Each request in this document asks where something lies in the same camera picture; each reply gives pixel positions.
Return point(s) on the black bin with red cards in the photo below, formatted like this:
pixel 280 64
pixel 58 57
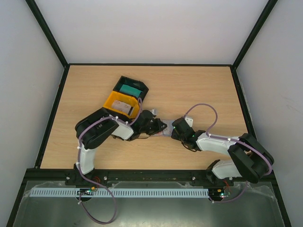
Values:
pixel 104 112

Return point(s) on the black aluminium frame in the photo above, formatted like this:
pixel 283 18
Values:
pixel 37 173

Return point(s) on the black bin with teal cards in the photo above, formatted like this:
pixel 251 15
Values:
pixel 133 83

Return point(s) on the light blue slotted cable duct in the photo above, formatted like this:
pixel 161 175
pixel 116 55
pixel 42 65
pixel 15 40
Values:
pixel 120 193

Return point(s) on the white floral card stack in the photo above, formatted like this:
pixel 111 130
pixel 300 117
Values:
pixel 122 107

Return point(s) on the yellow plastic bin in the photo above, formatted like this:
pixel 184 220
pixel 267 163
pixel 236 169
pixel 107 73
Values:
pixel 124 98

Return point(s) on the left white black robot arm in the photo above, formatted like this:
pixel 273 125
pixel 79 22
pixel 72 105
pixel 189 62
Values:
pixel 93 130

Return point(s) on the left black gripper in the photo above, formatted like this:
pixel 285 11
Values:
pixel 158 123

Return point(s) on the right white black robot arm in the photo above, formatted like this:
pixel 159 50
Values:
pixel 248 158

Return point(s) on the teal card stack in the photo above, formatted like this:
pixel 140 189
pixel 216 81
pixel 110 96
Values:
pixel 130 90

